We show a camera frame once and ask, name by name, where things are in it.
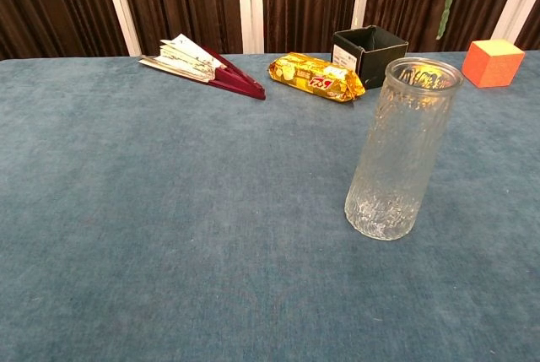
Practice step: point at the textured clear glass vase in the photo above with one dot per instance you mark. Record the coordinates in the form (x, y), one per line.
(392, 168)

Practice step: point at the red folding paper fan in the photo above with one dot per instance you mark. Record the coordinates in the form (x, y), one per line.
(236, 81)

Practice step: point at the golden biscuit packet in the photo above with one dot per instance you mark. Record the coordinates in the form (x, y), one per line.
(312, 77)

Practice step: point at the blue table cloth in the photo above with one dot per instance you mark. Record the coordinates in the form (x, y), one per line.
(169, 231)

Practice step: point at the black open cardboard box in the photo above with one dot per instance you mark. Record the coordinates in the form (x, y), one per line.
(375, 62)

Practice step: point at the orange yellow cube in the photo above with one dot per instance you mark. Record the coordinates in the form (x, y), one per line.
(489, 66)

